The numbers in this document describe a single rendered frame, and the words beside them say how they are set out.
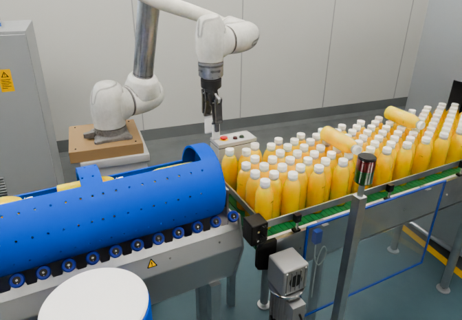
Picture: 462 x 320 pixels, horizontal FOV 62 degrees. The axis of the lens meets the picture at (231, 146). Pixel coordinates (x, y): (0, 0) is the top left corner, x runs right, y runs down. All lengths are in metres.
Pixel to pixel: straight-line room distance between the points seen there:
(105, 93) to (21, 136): 1.22
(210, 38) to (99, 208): 0.65
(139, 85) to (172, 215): 0.83
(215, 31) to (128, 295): 0.85
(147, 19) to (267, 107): 3.11
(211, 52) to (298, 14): 3.40
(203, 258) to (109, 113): 0.83
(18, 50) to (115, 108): 1.08
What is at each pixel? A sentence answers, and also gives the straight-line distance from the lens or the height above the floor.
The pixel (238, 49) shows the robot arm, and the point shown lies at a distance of 1.44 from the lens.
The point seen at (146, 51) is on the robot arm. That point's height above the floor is 1.46.
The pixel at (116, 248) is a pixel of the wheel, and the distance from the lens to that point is 1.41.
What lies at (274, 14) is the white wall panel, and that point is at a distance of 4.54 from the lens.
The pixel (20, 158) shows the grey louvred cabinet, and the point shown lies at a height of 0.59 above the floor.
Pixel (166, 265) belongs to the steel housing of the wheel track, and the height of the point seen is 0.86.
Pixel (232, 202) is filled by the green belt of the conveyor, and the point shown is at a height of 0.90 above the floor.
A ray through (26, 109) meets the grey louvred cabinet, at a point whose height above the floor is 0.95.
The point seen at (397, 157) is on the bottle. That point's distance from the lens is 1.97.
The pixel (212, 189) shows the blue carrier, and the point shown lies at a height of 1.13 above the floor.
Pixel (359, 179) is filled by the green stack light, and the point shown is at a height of 1.18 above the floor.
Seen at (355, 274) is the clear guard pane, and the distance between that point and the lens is 1.94.
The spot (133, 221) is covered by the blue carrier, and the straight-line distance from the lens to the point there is 1.32.
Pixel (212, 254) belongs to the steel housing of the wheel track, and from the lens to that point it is 1.54.
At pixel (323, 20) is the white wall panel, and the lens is 4.87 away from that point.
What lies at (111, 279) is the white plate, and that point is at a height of 1.04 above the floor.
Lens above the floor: 1.86
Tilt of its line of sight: 26 degrees down
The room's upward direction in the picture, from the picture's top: 1 degrees clockwise
